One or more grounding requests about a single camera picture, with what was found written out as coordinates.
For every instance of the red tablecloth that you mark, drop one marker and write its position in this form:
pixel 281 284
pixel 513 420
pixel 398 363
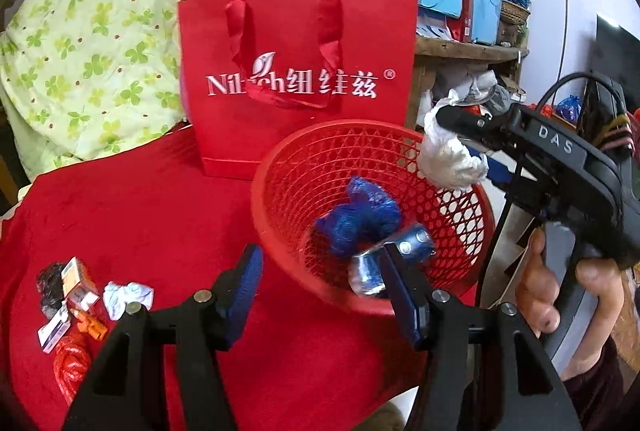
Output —
pixel 165 231

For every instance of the grey cloth bundle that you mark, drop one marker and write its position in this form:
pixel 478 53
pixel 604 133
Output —
pixel 475 86

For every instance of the red plastic mesh basket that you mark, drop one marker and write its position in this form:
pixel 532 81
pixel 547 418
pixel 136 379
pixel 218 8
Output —
pixel 300 181

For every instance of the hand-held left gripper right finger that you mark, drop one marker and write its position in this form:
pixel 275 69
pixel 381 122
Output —
pixel 405 306

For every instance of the wooden table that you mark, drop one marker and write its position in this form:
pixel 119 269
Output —
pixel 465 51

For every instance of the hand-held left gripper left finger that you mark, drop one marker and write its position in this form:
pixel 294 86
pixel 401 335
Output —
pixel 247 291

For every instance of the red mesh net bag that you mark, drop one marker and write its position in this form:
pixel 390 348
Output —
pixel 70 368

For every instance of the blue white plastic packets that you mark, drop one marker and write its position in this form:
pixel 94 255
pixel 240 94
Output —
pixel 432 26

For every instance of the light blue storage bin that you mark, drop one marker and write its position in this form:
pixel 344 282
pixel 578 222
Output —
pixel 485 6

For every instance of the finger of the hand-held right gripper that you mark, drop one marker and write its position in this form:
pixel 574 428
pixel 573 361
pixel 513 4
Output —
pixel 465 123
pixel 520 188

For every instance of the wicker basket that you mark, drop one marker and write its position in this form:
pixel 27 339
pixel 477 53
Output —
pixel 515 11

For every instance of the white tissue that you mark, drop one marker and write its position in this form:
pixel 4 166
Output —
pixel 450 161

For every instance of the green clover print blanket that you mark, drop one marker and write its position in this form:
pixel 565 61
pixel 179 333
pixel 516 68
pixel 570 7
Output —
pixel 100 36

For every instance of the black crumpled wrapper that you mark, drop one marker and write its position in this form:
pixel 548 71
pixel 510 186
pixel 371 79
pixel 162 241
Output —
pixel 50 286

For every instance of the white face mask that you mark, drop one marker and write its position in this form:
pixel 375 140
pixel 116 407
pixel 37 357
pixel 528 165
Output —
pixel 125 298

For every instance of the black television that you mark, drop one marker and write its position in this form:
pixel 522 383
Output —
pixel 620 51

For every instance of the person's right hand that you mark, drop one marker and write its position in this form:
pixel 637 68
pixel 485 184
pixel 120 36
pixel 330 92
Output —
pixel 537 291

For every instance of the small printed carton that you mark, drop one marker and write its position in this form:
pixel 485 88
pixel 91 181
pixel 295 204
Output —
pixel 80 283

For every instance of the red paper gift bag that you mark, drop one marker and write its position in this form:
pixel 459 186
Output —
pixel 300 41

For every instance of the small white box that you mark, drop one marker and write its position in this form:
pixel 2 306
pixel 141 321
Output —
pixel 52 336

